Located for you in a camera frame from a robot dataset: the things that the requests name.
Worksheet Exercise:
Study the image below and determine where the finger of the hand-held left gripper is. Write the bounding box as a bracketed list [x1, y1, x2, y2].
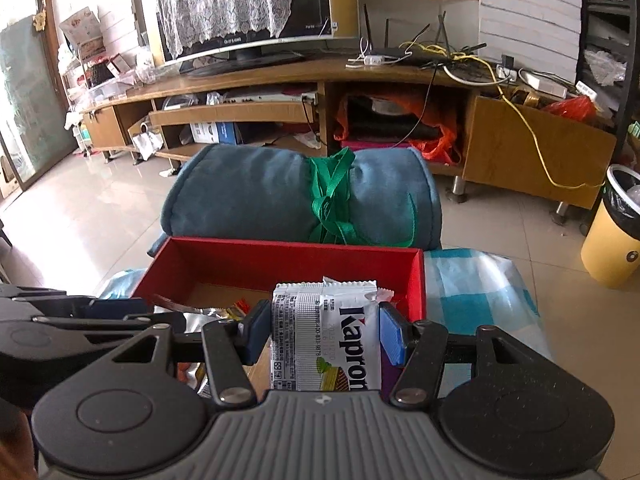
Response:
[30, 311, 187, 335]
[0, 284, 151, 319]

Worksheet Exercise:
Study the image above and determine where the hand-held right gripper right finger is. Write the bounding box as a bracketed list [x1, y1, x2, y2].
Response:
[378, 301, 547, 408]

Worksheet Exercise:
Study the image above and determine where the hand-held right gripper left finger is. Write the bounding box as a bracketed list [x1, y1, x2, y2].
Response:
[111, 299, 273, 408]

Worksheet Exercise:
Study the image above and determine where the purple snack packet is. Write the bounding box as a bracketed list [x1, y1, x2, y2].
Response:
[377, 345, 403, 396]

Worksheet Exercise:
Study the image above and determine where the white wafer packet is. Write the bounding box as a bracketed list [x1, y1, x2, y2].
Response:
[270, 277, 396, 393]

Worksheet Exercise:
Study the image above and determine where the clear sausage packet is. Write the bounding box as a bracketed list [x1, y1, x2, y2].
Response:
[175, 360, 216, 398]

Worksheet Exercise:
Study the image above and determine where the red cardboard box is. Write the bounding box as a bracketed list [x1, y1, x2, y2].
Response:
[131, 236, 427, 393]

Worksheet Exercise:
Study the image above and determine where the person's left forearm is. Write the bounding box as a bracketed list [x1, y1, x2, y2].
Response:
[0, 402, 38, 480]

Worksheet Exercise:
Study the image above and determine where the blue white checkered tablecloth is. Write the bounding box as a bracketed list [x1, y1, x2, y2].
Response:
[95, 247, 556, 401]

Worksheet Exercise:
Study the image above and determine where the rolled blue blanket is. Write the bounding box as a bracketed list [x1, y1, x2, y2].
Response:
[147, 142, 443, 261]

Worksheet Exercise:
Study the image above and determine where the white hanging bag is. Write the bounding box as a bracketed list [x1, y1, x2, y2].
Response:
[131, 122, 163, 161]

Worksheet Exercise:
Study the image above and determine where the white blue box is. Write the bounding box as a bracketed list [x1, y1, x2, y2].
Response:
[191, 121, 240, 145]

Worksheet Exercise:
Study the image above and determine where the orange plastic bag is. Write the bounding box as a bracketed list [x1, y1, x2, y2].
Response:
[334, 92, 461, 166]

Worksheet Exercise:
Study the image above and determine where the glass sliding door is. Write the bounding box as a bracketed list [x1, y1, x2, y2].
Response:
[0, 15, 76, 196]

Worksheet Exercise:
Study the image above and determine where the wooden television cabinet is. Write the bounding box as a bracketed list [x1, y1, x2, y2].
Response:
[80, 55, 618, 211]

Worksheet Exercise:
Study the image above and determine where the yellow trash bin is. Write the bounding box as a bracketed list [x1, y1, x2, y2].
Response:
[580, 164, 640, 290]

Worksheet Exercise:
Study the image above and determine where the black basket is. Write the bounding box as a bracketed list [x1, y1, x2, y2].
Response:
[87, 57, 118, 86]

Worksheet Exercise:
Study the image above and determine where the white power adapter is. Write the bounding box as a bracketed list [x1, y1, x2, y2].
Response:
[347, 52, 386, 68]

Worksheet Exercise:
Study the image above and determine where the white red printed box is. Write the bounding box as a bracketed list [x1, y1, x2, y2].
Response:
[59, 6, 108, 61]

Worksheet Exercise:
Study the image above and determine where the black router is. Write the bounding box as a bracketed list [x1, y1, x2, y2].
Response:
[362, 4, 488, 63]

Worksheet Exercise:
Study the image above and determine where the red plastic bag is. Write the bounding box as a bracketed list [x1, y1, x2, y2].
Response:
[542, 97, 601, 121]

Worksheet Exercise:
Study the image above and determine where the white flat device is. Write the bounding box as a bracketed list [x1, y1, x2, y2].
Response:
[520, 70, 568, 98]

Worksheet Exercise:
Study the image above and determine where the white lace cloth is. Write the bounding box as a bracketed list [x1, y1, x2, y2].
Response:
[151, 0, 300, 58]

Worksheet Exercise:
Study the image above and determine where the white ribbed panel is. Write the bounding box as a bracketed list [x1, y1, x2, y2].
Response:
[477, 0, 583, 88]

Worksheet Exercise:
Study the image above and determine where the black shelf rack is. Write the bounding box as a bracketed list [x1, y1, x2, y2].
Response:
[575, 0, 640, 161]

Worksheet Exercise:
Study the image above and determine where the green strap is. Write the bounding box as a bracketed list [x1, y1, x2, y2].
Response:
[306, 147, 418, 247]

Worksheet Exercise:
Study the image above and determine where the yellow cable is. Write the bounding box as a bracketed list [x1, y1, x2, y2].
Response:
[390, 0, 608, 188]

